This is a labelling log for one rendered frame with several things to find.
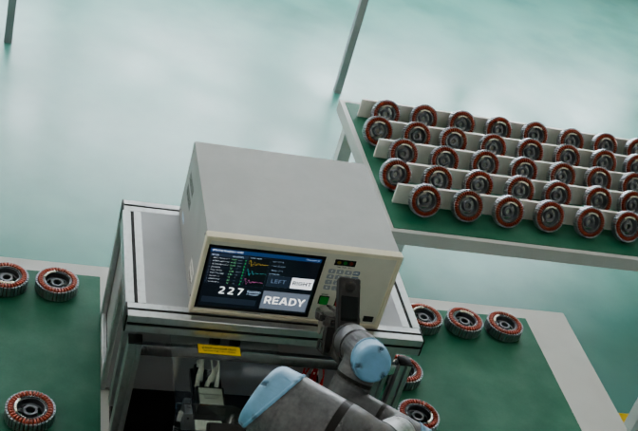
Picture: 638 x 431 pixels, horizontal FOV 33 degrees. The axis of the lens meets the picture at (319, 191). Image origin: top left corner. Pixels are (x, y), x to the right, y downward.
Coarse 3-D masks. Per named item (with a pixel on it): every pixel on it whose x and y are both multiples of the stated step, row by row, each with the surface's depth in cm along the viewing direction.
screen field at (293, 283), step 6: (270, 276) 232; (276, 276) 232; (282, 276) 233; (270, 282) 233; (276, 282) 233; (282, 282) 234; (288, 282) 234; (294, 282) 234; (300, 282) 234; (306, 282) 235; (312, 282) 235; (288, 288) 235; (294, 288) 235; (300, 288) 235; (306, 288) 236
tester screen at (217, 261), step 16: (224, 256) 227; (240, 256) 228; (256, 256) 229; (272, 256) 229; (288, 256) 230; (208, 272) 229; (224, 272) 229; (240, 272) 230; (256, 272) 231; (272, 272) 232; (288, 272) 232; (304, 272) 233; (208, 288) 231; (256, 288) 233; (272, 288) 234; (208, 304) 233; (224, 304) 234; (256, 304) 236
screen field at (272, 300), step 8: (264, 296) 235; (272, 296) 235; (280, 296) 236; (288, 296) 236; (296, 296) 236; (304, 296) 237; (264, 304) 236; (272, 304) 236; (280, 304) 237; (288, 304) 237; (296, 304) 238; (304, 304) 238
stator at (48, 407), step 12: (12, 396) 245; (24, 396) 246; (36, 396) 247; (12, 408) 242; (24, 408) 244; (36, 408) 245; (48, 408) 244; (12, 420) 240; (24, 420) 240; (36, 420) 241; (48, 420) 242
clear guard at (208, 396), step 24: (192, 336) 235; (192, 360) 228; (216, 360) 230; (240, 360) 232; (264, 360) 234; (192, 384) 222; (216, 384) 224; (240, 384) 226; (192, 408) 217; (216, 408) 219; (240, 408) 220
